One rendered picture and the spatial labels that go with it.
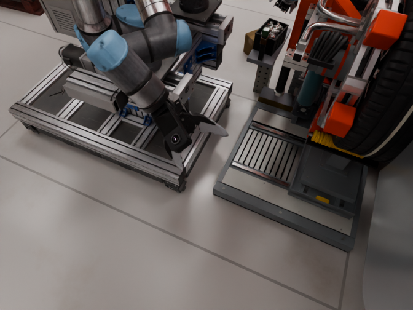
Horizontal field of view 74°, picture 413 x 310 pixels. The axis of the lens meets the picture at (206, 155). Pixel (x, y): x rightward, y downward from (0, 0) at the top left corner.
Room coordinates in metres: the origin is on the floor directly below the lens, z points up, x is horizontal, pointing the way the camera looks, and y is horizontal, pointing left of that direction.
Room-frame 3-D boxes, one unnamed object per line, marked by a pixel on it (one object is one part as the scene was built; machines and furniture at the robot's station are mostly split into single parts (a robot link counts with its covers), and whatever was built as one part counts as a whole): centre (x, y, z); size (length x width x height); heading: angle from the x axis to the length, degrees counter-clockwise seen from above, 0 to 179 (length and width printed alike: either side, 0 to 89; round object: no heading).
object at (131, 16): (0.96, 0.27, 0.98); 0.13 x 0.12 x 0.14; 115
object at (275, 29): (1.61, -0.41, 0.51); 0.20 x 0.14 x 0.13; 146
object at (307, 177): (0.84, -0.75, 0.32); 0.40 x 0.30 x 0.28; 155
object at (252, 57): (1.64, -0.43, 0.44); 0.43 x 0.17 x 0.03; 155
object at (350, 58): (0.95, -0.53, 0.85); 0.21 x 0.14 x 0.14; 65
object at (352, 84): (0.91, -0.59, 0.85); 0.54 x 0.07 x 0.54; 155
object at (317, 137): (0.76, -0.63, 0.51); 0.29 x 0.06 x 0.06; 65
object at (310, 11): (1.16, -0.48, 0.93); 0.09 x 0.05 x 0.05; 65
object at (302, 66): (0.85, -0.33, 0.93); 0.09 x 0.05 x 0.05; 65
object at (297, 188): (0.84, -0.75, 0.13); 0.50 x 0.36 x 0.10; 155
